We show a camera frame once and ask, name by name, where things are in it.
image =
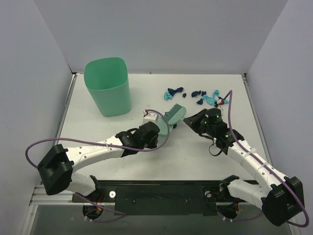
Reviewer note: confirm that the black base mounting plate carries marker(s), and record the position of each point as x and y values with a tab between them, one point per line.
163	197

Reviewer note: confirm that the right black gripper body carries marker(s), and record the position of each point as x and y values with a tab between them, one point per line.
199	121

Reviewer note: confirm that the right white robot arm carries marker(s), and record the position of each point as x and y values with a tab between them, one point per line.
278	196

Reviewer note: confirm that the green plastic waste bin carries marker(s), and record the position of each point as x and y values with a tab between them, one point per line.
107	82

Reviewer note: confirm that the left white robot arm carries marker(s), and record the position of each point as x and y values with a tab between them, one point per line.
59	168

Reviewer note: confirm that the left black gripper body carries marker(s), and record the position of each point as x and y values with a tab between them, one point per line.
154	129

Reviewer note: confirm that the green hand brush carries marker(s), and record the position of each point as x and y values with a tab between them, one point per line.
176	114

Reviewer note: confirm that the green plastic dustpan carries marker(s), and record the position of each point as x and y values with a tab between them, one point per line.
163	130

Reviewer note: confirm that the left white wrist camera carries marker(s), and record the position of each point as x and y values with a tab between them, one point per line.
149	117

